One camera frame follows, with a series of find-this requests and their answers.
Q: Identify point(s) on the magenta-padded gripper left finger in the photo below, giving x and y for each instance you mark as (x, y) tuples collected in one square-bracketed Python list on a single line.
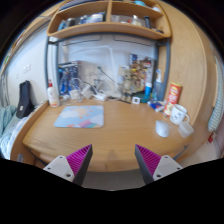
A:
[(61, 165)]

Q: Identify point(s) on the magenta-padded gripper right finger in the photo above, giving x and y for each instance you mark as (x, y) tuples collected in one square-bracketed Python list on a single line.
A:
[(165, 165)]

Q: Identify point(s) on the grey and white computer mouse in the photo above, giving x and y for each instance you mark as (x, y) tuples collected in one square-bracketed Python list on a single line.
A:
[(162, 128)]

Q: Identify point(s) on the pastel cloud print mouse pad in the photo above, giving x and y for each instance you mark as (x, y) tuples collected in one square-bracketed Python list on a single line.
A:
[(80, 116)]

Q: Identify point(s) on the white printed mug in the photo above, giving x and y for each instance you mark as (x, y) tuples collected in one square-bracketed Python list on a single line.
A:
[(178, 114)]

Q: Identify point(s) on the blue tissue packet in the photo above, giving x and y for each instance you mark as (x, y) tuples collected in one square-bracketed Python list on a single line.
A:
[(156, 106)]

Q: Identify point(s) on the pale checked bedding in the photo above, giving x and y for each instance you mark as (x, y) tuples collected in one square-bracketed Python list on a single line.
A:
[(6, 130)]

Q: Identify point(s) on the red chips can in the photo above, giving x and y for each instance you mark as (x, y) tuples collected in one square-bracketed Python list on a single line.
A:
[(173, 98)]

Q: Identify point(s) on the teal round dish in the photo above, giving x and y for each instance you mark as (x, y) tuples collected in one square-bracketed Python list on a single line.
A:
[(145, 98)]

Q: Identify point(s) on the white bottle with red cap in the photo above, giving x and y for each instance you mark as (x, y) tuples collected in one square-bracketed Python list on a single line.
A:
[(52, 96)]

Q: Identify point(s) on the small white square clock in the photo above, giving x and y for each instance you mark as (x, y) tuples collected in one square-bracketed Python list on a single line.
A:
[(135, 100)]

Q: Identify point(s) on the black bag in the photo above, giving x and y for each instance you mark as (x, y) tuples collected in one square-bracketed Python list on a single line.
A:
[(24, 100)]

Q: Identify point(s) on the white power strip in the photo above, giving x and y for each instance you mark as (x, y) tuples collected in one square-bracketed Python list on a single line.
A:
[(100, 97)]

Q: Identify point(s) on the blue robot model kit box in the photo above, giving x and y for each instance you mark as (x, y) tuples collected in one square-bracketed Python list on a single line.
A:
[(68, 78)]

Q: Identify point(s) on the tan robot figurine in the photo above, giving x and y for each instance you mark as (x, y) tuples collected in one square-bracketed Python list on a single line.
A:
[(128, 86)]

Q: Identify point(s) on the colourful picture box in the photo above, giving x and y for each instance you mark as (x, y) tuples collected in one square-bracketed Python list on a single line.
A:
[(143, 70)]

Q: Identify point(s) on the wooden shelf unit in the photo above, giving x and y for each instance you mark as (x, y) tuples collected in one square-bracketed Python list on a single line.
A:
[(108, 28)]

